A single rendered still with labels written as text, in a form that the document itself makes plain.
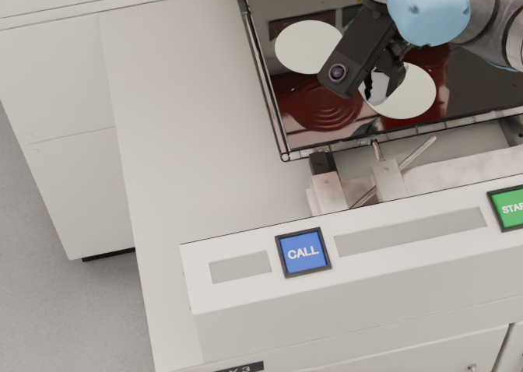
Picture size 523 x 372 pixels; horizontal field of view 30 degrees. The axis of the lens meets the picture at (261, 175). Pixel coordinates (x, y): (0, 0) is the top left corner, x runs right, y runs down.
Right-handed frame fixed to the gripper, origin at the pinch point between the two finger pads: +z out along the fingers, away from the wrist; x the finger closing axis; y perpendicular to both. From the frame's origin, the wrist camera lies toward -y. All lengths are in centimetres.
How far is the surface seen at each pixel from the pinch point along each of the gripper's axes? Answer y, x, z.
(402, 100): 5.3, -1.7, 3.7
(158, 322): -38.0, 2.7, 11.7
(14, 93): -21, 59, 27
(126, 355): -29, 38, 94
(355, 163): -2.4, -0.2, 11.7
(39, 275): -29, 67, 94
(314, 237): -21.5, -9.4, -2.7
